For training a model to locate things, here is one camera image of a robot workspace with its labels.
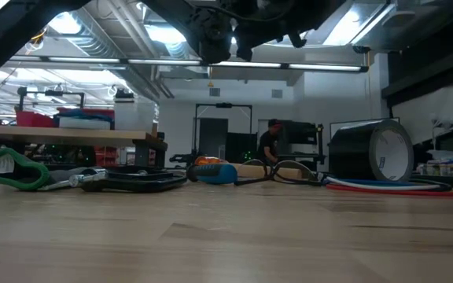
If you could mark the black gantry frame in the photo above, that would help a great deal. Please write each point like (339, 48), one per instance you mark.
(223, 105)

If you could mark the long tube light bar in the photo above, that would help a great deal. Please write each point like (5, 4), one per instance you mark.
(93, 60)

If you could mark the silver ventilation duct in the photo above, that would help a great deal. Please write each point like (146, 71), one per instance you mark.
(93, 43)

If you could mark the wooden dowel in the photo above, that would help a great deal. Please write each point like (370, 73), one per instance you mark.
(250, 171)

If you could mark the white tray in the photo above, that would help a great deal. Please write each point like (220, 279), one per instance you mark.
(85, 123)

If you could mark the black C-clamp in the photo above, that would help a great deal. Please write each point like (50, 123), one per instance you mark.
(152, 182)

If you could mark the person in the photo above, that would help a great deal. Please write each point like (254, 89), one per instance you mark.
(267, 145)

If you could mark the grey wall vent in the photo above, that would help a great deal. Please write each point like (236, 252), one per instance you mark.
(214, 92)
(277, 93)

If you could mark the wooden workbench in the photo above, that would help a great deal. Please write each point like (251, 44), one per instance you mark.
(73, 137)

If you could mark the black camera rig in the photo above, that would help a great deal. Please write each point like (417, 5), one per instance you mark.
(53, 93)

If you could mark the grey black green-cuffed work glove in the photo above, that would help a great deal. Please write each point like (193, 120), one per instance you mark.
(39, 175)

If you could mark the white desk lamp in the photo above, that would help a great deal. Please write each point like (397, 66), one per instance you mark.
(451, 125)

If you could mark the white container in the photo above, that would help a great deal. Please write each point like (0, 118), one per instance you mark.
(132, 116)

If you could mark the black-rimmed safety glasses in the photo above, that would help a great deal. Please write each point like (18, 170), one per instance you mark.
(271, 175)

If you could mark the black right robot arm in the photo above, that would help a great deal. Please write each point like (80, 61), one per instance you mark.
(289, 15)

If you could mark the black duct tape roll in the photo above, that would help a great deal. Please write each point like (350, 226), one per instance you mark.
(348, 157)

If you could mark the red storage drawers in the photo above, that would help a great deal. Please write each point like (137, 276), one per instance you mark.
(104, 157)

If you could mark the red plastic bin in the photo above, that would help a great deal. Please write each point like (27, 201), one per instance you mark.
(34, 118)

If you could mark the black shelf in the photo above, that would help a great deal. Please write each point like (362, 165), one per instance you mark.
(427, 74)

